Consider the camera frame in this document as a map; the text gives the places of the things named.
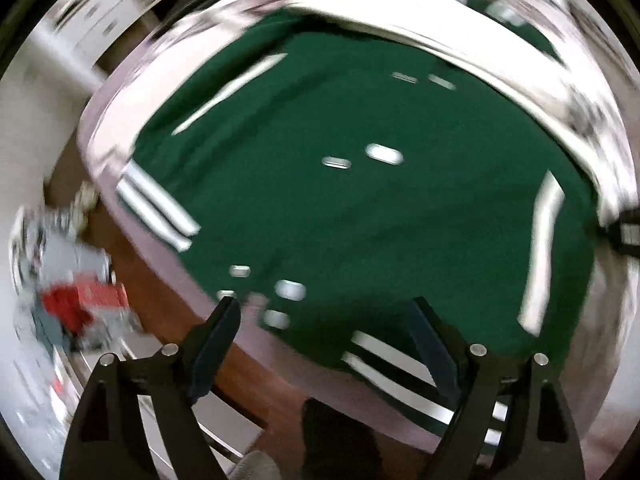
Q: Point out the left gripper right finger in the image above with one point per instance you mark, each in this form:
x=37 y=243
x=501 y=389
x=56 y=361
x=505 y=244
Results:
x=511 y=419

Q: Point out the white drawer shelf unit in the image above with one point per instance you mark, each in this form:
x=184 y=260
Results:
x=91 y=27

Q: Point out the green white varsity jacket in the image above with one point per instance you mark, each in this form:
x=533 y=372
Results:
x=341 y=174

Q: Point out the floral plush bed blanket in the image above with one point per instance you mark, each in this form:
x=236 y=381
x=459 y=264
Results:
x=582 y=98

